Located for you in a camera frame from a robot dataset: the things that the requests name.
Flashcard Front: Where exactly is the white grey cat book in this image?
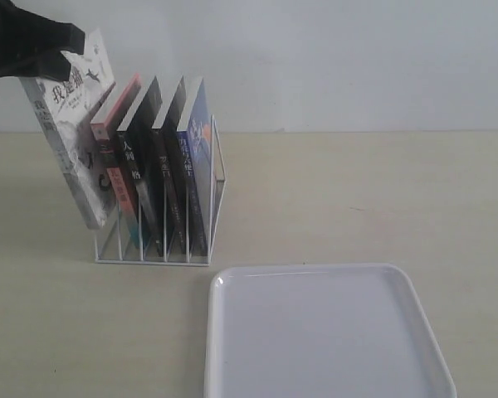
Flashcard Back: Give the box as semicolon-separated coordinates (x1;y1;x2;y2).
20;29;115;230

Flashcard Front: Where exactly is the dark brown patterned book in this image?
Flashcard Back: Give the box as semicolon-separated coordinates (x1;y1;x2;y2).
152;76;188;254

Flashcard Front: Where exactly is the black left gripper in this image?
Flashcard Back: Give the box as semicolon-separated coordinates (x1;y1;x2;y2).
0;1;86;81

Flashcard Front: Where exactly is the white wire book rack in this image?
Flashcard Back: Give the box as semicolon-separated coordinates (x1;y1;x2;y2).
94;116;227;267

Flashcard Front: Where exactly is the black white-lettered book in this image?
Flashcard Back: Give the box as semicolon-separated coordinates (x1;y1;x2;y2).
117;77;164;255

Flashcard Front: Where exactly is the blue moon cover book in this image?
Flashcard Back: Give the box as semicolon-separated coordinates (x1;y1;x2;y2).
177;77;212;256

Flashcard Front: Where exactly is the red pink spine book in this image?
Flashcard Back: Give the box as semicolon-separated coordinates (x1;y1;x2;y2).
90;74;141;248

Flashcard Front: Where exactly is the white plastic tray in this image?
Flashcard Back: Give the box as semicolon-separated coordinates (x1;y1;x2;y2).
203;263;457;397

